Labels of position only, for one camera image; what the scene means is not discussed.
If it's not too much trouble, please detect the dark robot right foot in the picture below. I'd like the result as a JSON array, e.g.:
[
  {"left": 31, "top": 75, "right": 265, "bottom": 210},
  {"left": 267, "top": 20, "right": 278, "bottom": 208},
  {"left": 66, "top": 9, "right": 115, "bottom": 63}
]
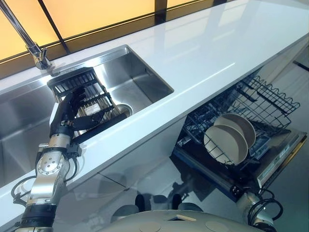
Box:
[{"left": 171, "top": 193, "right": 183, "bottom": 210}]

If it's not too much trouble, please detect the open dishwasher door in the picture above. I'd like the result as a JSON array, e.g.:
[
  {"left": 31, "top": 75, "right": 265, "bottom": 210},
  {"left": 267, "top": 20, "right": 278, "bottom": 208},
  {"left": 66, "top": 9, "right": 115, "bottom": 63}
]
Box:
[{"left": 169, "top": 127, "right": 309, "bottom": 202}]

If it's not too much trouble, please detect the dark robot foot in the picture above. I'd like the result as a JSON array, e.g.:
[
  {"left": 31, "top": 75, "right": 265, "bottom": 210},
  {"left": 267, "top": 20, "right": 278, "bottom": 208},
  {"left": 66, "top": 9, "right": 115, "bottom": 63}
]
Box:
[
  {"left": 134, "top": 193, "right": 146, "bottom": 211},
  {"left": 171, "top": 193, "right": 183, "bottom": 210}
]

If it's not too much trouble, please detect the round steel sink drain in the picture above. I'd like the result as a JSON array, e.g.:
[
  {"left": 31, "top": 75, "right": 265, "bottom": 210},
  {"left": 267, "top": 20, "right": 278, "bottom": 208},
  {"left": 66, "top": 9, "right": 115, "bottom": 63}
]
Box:
[{"left": 115, "top": 103, "right": 134, "bottom": 118}]

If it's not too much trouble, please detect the silver robot torso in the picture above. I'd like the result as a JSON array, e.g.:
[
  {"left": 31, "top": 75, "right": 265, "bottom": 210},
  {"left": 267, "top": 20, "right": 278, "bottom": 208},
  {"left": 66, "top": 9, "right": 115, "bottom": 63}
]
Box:
[{"left": 113, "top": 209, "right": 256, "bottom": 232}]

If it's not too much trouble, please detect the white cabinet front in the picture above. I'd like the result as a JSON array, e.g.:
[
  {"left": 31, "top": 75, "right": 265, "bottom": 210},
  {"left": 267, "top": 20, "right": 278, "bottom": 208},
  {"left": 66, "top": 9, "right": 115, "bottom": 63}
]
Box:
[{"left": 70, "top": 113, "right": 188, "bottom": 194}]

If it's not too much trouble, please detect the stainless steel sink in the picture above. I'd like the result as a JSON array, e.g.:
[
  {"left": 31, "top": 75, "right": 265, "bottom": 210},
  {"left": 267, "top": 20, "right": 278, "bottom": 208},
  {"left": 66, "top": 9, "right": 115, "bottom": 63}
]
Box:
[{"left": 0, "top": 44, "right": 175, "bottom": 189}]

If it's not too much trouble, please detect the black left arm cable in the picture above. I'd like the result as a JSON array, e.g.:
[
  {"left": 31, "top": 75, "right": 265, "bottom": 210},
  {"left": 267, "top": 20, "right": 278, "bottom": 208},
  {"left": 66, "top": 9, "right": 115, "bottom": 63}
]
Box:
[{"left": 10, "top": 175, "right": 37, "bottom": 206}]

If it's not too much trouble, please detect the dark robot left foot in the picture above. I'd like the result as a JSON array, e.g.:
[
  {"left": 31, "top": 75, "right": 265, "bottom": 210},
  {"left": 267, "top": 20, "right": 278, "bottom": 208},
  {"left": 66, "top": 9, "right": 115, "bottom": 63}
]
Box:
[{"left": 134, "top": 193, "right": 146, "bottom": 211}]

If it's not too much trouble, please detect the black wire dishwasher rack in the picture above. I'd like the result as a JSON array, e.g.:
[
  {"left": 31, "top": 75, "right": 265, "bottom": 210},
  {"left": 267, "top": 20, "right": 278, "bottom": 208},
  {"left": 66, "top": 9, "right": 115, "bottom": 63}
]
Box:
[{"left": 177, "top": 75, "right": 301, "bottom": 168}]

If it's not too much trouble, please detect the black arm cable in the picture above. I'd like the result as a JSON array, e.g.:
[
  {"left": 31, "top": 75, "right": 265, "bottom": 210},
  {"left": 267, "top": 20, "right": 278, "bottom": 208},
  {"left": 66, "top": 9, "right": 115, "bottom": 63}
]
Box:
[
  {"left": 10, "top": 175, "right": 37, "bottom": 206},
  {"left": 248, "top": 189, "right": 284, "bottom": 224}
]

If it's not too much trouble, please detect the beige round plate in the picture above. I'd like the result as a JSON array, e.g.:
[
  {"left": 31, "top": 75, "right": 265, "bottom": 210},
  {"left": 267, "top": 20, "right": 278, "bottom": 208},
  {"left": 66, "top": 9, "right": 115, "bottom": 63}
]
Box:
[
  {"left": 214, "top": 113, "right": 256, "bottom": 148},
  {"left": 203, "top": 124, "right": 249, "bottom": 165}
]

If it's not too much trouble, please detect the black dish drying rack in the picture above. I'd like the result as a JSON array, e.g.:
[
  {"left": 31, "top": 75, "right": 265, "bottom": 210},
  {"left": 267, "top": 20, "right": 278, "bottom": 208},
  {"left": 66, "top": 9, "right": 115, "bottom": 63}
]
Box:
[{"left": 46, "top": 67, "right": 127, "bottom": 144}]

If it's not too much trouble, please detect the chrome kitchen faucet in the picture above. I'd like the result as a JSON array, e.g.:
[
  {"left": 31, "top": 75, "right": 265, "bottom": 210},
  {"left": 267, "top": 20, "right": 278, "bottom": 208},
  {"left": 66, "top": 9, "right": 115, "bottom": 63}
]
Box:
[{"left": 0, "top": 0, "right": 53, "bottom": 71}]

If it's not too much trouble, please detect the black window frame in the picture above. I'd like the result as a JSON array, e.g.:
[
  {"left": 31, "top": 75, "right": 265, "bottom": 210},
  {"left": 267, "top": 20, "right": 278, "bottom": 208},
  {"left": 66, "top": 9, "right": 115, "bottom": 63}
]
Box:
[{"left": 0, "top": 0, "right": 245, "bottom": 80}]

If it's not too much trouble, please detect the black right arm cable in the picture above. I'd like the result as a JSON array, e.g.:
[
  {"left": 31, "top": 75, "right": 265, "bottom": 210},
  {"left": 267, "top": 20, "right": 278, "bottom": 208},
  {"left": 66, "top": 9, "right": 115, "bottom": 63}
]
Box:
[{"left": 248, "top": 189, "right": 284, "bottom": 224}]

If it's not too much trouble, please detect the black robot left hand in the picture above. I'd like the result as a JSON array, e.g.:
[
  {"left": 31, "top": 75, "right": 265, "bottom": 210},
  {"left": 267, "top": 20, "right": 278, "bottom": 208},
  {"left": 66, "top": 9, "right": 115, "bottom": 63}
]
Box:
[{"left": 49, "top": 87, "right": 107, "bottom": 140}]

